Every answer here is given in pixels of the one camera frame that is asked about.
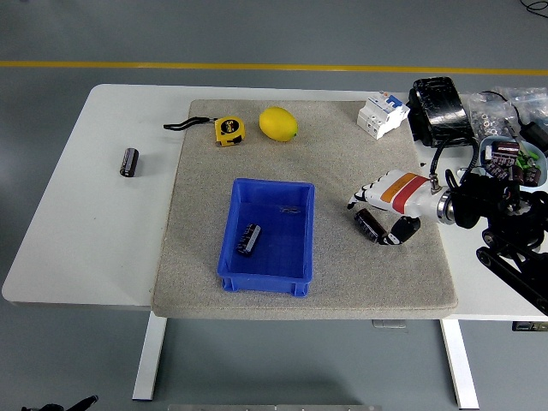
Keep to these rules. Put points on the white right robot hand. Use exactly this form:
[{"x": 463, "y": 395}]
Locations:
[{"x": 402, "y": 192}]

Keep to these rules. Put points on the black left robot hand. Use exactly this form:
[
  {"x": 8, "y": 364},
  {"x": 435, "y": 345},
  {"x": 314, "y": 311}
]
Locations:
[{"x": 81, "y": 406}]

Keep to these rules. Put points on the black cylindrical battery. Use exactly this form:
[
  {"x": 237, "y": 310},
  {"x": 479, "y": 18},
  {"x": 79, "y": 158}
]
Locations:
[
  {"x": 369, "y": 224},
  {"x": 129, "y": 162},
  {"x": 505, "y": 148},
  {"x": 532, "y": 175},
  {"x": 249, "y": 240}
]

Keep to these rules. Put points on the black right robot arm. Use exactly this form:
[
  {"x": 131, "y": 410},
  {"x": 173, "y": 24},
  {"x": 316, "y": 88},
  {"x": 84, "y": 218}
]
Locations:
[{"x": 484, "y": 201}]

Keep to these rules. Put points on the blue plastic box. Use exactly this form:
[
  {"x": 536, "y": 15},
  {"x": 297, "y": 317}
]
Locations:
[{"x": 278, "y": 257}]

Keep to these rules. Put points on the grey-brown mat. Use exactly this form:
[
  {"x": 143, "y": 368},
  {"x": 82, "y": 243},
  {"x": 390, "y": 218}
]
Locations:
[{"x": 342, "y": 150}]

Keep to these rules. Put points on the white table leg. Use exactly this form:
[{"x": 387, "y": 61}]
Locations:
[
  {"x": 460, "y": 364},
  {"x": 147, "y": 364}
]

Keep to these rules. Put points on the white circuit breaker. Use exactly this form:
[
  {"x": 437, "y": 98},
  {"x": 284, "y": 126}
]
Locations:
[{"x": 381, "y": 115}]

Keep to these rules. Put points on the black glossy case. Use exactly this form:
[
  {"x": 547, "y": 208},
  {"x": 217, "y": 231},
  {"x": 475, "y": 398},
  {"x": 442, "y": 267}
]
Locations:
[{"x": 443, "y": 111}]

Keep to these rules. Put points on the clear bag of washers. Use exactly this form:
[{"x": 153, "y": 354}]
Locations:
[{"x": 488, "y": 120}]

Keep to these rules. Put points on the metal paper clip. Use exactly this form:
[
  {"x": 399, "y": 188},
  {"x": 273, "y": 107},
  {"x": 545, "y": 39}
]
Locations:
[{"x": 290, "y": 209}]

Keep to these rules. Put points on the green plastic clips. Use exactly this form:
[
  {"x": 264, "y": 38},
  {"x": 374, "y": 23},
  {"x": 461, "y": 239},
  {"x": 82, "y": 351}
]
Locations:
[{"x": 524, "y": 160}]

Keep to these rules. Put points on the light blue bowl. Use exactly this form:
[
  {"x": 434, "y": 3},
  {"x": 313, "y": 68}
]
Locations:
[{"x": 541, "y": 160}]

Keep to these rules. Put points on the yellow lemon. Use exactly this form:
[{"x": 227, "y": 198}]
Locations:
[{"x": 277, "y": 123}]

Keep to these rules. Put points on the clear plastic bag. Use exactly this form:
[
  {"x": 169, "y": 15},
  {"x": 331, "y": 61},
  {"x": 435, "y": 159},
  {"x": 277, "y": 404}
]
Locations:
[{"x": 528, "y": 100}]

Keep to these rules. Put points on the black table control panel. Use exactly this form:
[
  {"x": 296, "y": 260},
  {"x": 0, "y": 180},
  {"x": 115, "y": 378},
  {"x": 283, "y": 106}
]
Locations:
[{"x": 528, "y": 325}]

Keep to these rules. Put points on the yellow tape measure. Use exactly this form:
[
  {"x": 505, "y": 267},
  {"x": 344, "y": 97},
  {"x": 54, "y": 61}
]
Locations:
[{"x": 230, "y": 131}]

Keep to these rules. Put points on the grey under-table bracket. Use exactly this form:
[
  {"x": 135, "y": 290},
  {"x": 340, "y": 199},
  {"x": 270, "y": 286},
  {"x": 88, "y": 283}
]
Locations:
[{"x": 388, "y": 323}]

